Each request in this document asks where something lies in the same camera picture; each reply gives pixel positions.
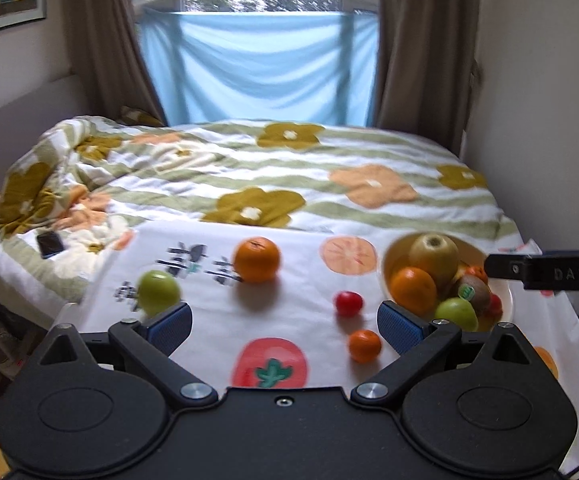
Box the white fruit-print cloth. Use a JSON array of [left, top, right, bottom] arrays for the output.
[[52, 222, 579, 478]]

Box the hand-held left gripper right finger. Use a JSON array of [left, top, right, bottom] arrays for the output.
[[349, 300, 551, 407]]

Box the floral pillow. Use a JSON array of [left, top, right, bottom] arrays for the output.
[[120, 105, 165, 128]]

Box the yellow ceramic plate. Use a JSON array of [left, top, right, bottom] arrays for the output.
[[382, 232, 514, 333]]

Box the brown kiwi with sticker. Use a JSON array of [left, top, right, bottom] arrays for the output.
[[452, 275, 491, 313]]

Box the green apple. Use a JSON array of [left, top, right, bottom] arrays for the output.
[[433, 297, 479, 332], [137, 270, 181, 317]]

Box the yellow-green apple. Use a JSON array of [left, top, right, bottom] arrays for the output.
[[408, 232, 460, 288]]

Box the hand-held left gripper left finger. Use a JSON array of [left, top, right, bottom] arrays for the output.
[[24, 302, 219, 412]]

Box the black smartphone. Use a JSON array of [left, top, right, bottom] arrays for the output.
[[36, 231, 65, 260]]

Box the floral striped quilt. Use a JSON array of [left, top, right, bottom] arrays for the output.
[[0, 116, 523, 321]]

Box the brown curtain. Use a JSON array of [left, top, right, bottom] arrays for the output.
[[373, 0, 480, 153], [60, 0, 165, 123]]

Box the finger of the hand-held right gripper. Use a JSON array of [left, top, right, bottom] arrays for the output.
[[484, 253, 526, 281]]

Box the large orange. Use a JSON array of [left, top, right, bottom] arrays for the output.
[[233, 236, 281, 284], [388, 266, 438, 315]]

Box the light blue window cloth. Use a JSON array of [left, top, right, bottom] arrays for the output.
[[140, 7, 381, 127]]

